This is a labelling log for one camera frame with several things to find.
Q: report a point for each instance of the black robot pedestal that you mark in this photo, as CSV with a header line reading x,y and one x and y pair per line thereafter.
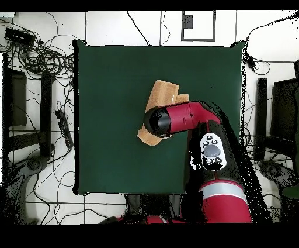
x,y
133,206

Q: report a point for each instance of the grey tripod base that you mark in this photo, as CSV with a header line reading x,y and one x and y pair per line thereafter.
x,y
273,170
35,163

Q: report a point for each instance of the grey square floor marker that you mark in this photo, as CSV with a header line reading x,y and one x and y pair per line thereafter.
x,y
213,25

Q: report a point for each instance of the black box device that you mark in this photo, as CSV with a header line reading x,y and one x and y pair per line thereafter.
x,y
18,36

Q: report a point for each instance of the black power strip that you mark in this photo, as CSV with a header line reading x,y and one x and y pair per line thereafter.
x,y
64,128

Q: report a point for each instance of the dark green table cloth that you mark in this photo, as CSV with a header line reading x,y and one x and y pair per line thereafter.
x,y
105,70

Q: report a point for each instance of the orange terry towel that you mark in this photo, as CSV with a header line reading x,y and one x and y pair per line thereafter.
x,y
161,93

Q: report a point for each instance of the black metal stand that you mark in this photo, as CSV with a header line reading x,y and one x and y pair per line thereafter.
x,y
45,112
261,112

